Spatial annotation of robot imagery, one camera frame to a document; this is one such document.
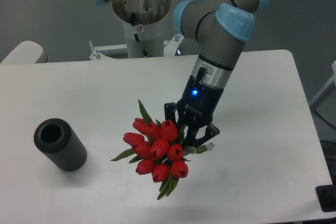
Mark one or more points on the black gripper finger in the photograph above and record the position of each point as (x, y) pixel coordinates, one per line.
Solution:
(170, 110)
(191, 137)

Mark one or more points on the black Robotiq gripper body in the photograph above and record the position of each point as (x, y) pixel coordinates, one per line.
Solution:
(198, 103)

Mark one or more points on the red tulip bouquet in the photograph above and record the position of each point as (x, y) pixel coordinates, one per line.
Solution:
(159, 149)

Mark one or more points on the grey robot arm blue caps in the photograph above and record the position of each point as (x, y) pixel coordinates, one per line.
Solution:
(220, 27)

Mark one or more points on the dark grey ribbed vase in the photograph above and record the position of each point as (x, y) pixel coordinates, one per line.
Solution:
(56, 139)

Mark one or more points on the black device table corner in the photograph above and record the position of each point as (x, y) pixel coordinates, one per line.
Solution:
(326, 197)

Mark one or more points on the white furniture right edge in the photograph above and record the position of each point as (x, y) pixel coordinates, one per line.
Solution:
(324, 91)

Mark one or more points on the white chair left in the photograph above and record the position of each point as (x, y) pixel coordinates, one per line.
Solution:
(27, 52)

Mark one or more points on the white metal base frame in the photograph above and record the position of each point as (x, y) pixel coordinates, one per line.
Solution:
(170, 48)

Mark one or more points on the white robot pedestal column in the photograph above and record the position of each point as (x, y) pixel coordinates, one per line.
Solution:
(143, 24)

